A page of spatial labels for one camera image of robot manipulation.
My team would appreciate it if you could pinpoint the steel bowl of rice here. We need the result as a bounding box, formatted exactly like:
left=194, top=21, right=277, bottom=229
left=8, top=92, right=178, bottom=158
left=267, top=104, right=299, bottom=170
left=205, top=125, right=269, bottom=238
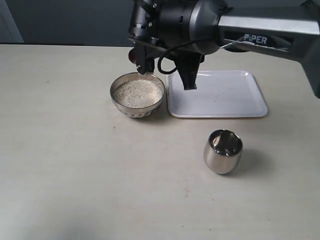
left=109, top=72, right=166, bottom=119

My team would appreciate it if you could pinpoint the shiny steel cup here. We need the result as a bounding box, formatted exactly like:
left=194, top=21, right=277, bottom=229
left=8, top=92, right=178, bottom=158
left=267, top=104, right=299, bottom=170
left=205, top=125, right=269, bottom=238
left=203, top=129, right=243, bottom=175

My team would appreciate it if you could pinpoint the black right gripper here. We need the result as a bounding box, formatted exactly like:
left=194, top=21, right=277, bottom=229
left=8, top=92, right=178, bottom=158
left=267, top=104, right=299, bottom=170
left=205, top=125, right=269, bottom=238
left=128, top=0, right=205, bottom=90

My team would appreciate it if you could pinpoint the white rectangular tray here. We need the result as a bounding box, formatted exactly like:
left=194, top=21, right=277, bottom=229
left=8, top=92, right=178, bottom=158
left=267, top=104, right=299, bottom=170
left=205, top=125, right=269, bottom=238
left=166, top=70, right=268, bottom=119

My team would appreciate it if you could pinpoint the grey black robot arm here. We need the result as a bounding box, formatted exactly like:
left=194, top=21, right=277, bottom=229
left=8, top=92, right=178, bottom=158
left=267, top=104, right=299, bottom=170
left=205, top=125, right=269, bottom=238
left=128, top=0, right=320, bottom=96

